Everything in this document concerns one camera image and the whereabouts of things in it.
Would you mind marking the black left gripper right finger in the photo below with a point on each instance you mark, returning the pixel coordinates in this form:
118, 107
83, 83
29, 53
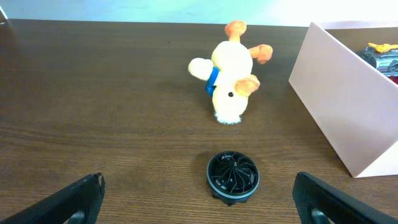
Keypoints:
318, 202

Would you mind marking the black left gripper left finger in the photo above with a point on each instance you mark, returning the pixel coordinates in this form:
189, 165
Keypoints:
79, 202

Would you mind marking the pink cardboard box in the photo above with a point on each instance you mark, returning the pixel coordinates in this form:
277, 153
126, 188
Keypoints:
354, 105

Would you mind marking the red silver toy truck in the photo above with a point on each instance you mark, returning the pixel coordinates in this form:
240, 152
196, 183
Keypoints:
383, 57

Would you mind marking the yellow plush duck toy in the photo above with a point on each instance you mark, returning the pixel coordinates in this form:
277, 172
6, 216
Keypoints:
227, 73

